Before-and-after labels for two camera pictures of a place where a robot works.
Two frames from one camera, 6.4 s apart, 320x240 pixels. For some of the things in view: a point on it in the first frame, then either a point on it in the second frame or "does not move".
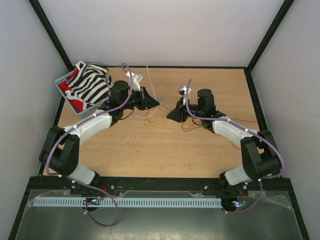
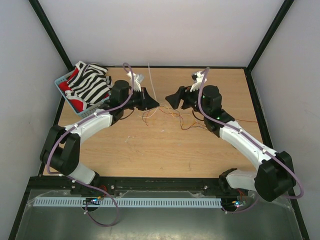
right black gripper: x=175 y=114 → x=183 y=93
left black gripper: x=146 y=101 does not move
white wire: x=148 y=117 does not move
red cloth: x=77 y=105 does not move
